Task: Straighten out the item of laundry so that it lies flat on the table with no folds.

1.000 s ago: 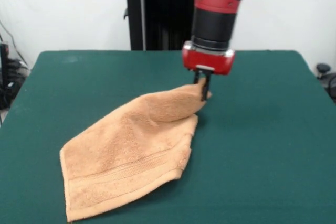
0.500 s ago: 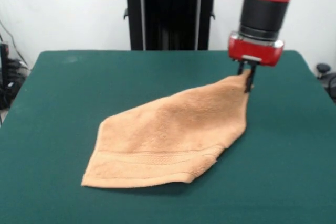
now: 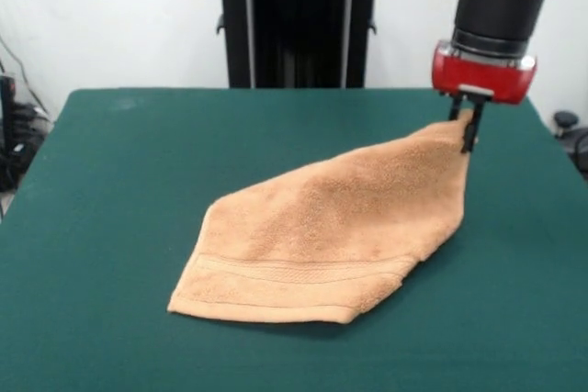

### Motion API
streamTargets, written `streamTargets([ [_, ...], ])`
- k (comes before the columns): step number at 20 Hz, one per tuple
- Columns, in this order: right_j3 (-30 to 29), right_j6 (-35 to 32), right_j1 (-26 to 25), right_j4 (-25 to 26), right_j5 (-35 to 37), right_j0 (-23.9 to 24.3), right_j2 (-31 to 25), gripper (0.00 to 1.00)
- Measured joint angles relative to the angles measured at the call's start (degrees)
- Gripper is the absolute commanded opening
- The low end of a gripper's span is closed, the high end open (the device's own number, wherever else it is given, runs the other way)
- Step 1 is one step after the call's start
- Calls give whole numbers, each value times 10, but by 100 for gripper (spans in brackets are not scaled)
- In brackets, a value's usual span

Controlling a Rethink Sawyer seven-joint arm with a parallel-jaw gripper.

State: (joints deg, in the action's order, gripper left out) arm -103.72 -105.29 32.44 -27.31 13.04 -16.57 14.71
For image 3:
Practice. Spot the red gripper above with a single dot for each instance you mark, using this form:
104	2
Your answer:
478	75

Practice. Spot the tan terry towel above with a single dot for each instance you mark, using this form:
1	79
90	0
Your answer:
321	227

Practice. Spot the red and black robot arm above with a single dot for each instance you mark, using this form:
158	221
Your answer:
500	2

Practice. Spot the dark green table cloth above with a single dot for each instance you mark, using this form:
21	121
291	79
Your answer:
115	181

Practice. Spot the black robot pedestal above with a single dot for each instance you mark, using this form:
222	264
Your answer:
298	20

